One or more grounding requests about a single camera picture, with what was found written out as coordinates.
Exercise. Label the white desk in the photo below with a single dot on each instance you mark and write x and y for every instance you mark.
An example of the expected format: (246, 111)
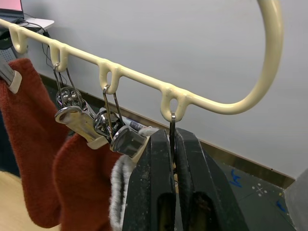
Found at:
(41, 23)

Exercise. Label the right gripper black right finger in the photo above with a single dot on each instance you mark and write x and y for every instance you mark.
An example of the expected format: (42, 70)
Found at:
(204, 187)

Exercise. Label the grey fuzzy sock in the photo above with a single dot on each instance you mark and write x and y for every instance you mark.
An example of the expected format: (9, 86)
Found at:
(116, 192)

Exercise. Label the silver clip with cream tips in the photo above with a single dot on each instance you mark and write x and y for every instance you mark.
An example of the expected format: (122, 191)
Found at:
(172, 125)
(14, 81)
(127, 142)
(77, 122)

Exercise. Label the red knit sock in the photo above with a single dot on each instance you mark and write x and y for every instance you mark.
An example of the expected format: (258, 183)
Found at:
(29, 132)
(81, 180)

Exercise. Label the laptop with pink screen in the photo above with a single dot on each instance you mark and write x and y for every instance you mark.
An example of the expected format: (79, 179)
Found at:
(10, 7)

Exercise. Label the black device with green light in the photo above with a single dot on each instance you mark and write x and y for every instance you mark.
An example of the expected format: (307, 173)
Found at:
(4, 39)

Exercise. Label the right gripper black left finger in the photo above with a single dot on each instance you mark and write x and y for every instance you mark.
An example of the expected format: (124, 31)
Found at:
(149, 187)

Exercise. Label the cream clip hanger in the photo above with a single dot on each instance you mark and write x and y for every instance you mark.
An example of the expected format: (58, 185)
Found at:
(274, 36)

